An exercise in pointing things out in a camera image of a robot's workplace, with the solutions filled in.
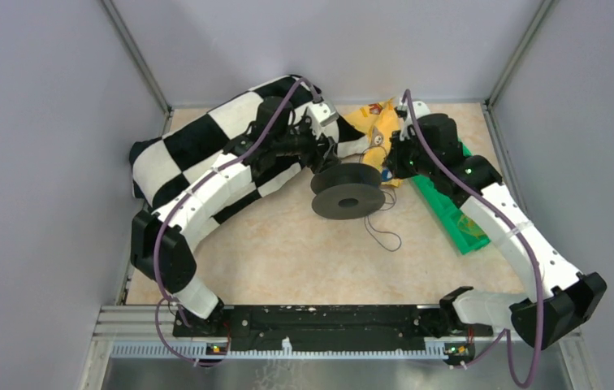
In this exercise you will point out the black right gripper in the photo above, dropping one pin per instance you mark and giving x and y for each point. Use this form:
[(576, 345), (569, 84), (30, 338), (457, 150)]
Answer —
[(395, 166)]

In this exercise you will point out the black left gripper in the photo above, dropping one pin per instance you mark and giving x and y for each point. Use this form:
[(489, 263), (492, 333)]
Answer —
[(312, 157)]

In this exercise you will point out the grey plastic cable spool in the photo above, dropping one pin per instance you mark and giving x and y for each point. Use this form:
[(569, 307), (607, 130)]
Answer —
[(350, 190)]

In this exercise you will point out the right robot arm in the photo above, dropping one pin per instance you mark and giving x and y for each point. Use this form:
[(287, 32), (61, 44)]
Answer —
[(558, 297)]

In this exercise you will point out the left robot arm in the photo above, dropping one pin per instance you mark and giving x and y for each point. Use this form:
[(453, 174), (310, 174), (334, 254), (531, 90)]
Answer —
[(163, 240)]

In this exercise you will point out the yellow cartoon print cloth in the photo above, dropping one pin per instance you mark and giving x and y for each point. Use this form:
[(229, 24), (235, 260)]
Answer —
[(377, 121)]

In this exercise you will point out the black white checkered pillow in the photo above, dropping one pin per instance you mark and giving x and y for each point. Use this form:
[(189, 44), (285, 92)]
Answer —
[(164, 166)]

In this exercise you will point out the green three-compartment plastic bin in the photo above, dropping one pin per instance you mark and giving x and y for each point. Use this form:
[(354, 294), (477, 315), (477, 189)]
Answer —
[(465, 234)]

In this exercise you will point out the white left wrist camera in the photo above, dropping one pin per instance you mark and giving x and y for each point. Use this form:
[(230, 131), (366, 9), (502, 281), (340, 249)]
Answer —
[(323, 116)]

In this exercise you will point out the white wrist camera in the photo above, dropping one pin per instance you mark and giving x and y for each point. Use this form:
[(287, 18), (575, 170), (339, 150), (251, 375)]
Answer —
[(408, 113), (323, 116)]

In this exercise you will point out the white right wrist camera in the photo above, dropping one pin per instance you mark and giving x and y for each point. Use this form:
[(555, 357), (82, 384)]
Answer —
[(408, 113)]

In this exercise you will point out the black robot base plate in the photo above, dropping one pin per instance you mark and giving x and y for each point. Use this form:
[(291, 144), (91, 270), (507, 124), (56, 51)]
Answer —
[(326, 328)]

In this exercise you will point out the aluminium front rail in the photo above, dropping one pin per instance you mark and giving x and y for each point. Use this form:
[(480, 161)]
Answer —
[(133, 348)]

